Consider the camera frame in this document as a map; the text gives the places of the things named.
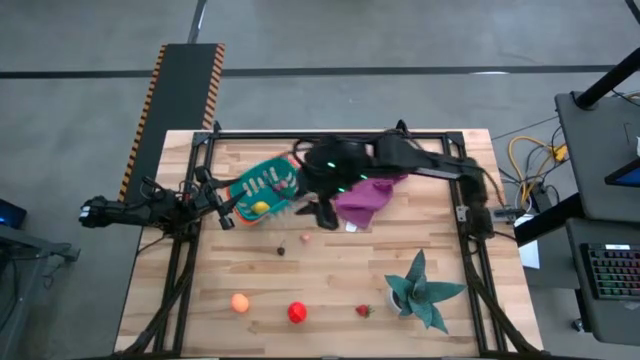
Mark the green artificial plant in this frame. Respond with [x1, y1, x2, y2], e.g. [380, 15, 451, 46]
[383, 249, 467, 335]

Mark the black backlit keyboard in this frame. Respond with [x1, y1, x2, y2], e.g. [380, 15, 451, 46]
[585, 242, 640, 302]

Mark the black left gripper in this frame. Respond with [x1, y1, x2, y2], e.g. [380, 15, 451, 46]
[192, 166, 250, 231]

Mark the purple cloth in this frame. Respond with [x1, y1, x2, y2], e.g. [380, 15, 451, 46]
[333, 173, 409, 232]

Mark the yellow cable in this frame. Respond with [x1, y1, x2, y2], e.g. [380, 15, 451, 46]
[507, 135, 569, 201]

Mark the tablet with blue screen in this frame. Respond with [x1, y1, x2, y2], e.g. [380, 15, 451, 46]
[603, 157, 640, 189]

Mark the orange toy fruit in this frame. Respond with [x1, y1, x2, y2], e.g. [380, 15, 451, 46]
[230, 292, 251, 315]

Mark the black metal rig frame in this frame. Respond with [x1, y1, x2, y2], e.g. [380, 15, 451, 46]
[117, 119, 549, 359]

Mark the red toy tomato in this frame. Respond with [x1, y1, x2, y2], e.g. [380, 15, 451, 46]
[287, 301, 309, 325]

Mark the grey metal stand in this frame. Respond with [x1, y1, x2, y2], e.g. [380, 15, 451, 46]
[0, 223, 81, 360]

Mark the black mat with striped edges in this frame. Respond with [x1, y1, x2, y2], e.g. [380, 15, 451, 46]
[118, 43, 225, 204]

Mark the dark device with blue light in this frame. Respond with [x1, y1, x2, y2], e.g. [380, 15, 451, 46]
[0, 198, 29, 230]

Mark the black cart support bar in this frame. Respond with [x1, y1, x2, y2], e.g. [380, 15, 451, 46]
[513, 192, 584, 247]

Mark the black cart pole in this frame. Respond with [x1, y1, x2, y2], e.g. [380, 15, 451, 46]
[573, 47, 640, 110]

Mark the white paper sheet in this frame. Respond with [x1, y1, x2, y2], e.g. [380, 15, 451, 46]
[516, 214, 542, 271]

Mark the grey workstation cart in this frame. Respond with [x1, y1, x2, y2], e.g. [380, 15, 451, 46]
[553, 91, 640, 346]

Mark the teal basket with orange rim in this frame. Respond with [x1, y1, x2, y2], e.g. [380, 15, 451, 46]
[227, 153, 304, 227]

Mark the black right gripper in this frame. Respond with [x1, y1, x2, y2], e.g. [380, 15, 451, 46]
[295, 189, 342, 232]

